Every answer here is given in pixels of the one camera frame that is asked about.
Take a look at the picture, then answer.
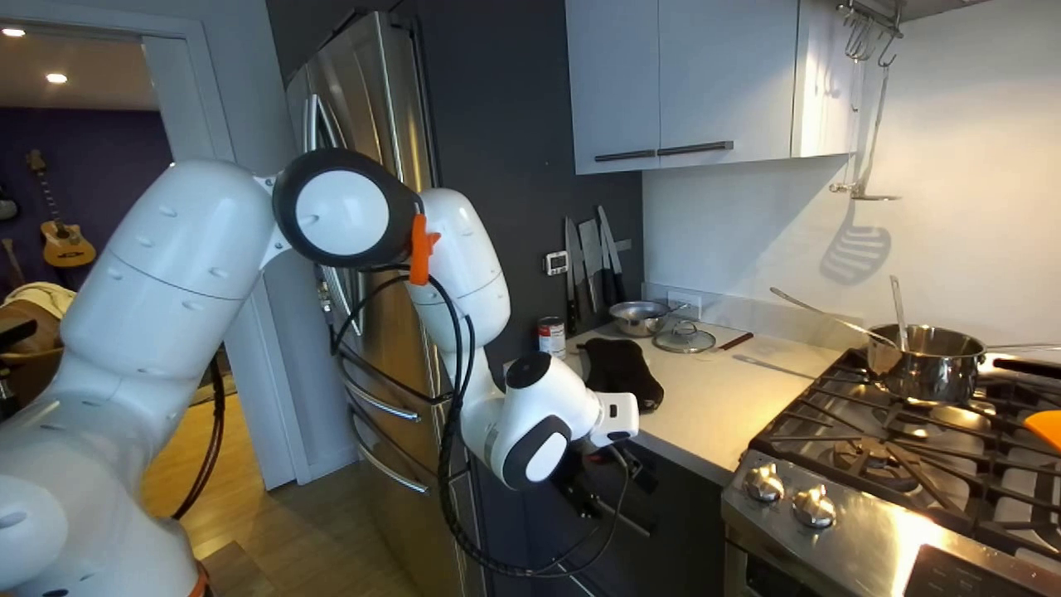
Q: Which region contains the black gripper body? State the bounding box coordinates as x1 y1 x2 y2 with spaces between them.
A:
552 443 660 518

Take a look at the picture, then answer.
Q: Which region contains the left stove knob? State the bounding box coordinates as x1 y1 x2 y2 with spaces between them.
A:
742 465 785 503

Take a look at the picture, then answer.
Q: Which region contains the small metal bowl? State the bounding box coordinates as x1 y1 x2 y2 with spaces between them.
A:
611 297 668 339

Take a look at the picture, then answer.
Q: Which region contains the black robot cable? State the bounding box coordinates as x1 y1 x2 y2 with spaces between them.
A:
170 267 639 583

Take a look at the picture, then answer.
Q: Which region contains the brown armchair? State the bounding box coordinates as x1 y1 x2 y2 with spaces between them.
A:
0 283 72 418

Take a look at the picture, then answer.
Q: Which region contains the stainless steel refrigerator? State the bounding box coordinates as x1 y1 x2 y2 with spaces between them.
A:
290 5 483 597

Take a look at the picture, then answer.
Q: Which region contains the white upper wall cabinet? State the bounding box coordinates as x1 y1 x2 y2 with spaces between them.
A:
568 0 858 176

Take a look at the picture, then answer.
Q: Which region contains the orange spatula handle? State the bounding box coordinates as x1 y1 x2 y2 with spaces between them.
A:
1023 411 1061 452

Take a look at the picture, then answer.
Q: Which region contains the small red white can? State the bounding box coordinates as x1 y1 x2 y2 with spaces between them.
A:
535 315 568 355

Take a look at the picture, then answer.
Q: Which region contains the acoustic guitar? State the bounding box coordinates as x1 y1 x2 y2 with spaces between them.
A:
25 150 96 267

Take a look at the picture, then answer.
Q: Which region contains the glass pot lid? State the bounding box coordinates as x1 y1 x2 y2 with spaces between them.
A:
654 318 715 355

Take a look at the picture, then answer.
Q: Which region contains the stove knob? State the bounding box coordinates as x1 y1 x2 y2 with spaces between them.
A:
742 465 785 503
791 485 840 532

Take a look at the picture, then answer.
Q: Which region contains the black oven mitt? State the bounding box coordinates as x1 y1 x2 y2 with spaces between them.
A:
581 339 663 413

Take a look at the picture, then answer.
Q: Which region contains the stainless steel saucepan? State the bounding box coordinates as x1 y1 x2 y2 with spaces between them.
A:
840 318 1061 405

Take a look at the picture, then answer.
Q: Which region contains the kitchen drawer dark front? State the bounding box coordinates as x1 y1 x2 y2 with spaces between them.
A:
475 448 724 597

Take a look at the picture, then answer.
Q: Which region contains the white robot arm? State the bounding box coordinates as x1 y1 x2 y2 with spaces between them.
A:
0 150 639 597

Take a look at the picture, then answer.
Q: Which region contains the hanging slotted spatula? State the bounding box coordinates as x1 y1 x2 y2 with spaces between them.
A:
822 29 899 283

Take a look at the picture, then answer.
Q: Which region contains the gas stove range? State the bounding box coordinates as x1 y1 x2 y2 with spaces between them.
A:
724 351 1061 597

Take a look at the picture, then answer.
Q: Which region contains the right stove knob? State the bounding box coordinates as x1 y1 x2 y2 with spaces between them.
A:
791 485 840 532

